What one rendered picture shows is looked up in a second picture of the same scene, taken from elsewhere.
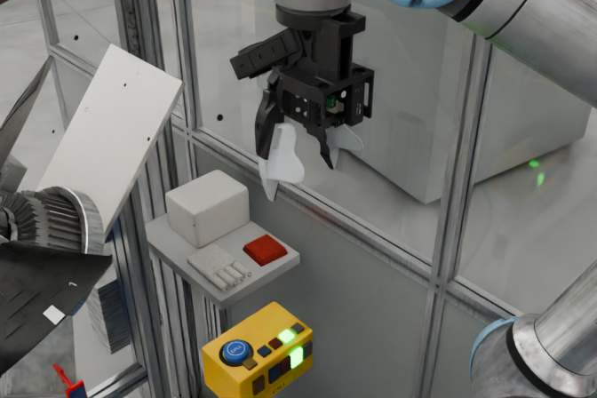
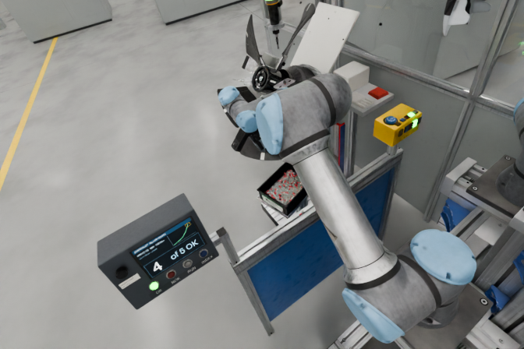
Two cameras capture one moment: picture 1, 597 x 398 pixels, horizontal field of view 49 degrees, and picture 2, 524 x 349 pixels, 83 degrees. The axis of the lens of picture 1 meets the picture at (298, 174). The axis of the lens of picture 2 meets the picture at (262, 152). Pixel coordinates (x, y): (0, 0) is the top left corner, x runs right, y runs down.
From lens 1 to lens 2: 0.40 m
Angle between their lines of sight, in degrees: 18
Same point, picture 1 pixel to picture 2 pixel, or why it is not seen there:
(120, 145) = (328, 44)
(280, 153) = (456, 12)
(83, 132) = (309, 42)
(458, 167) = (496, 37)
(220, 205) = (359, 74)
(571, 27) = not seen: outside the picture
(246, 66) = not seen: outside the picture
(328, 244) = (408, 89)
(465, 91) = not seen: outside the picture
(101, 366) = not seen: hidden behind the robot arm
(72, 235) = not seen: hidden behind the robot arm
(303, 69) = not seen: outside the picture
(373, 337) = (428, 128)
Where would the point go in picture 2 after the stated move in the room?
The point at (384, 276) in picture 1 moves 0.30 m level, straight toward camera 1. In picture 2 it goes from (439, 99) to (442, 139)
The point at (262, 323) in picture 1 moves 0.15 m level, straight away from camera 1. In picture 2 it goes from (398, 111) to (391, 90)
